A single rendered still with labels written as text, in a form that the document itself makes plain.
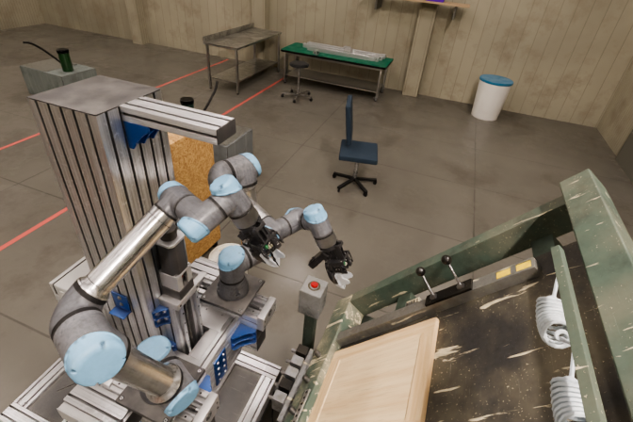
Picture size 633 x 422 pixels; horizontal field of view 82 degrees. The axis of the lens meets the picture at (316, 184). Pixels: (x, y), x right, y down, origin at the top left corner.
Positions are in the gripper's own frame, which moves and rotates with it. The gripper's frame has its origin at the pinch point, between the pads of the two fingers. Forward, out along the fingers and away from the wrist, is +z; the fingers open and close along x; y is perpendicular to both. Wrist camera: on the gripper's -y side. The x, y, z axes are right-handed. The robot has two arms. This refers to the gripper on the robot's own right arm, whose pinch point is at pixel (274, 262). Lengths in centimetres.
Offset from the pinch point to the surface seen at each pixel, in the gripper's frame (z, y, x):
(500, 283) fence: 36, 51, 42
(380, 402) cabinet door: 50, 29, -8
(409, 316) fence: 54, 20, 25
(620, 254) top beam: 11, 80, 43
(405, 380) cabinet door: 47, 34, 2
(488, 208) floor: 255, -71, 276
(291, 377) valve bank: 76, -26, -16
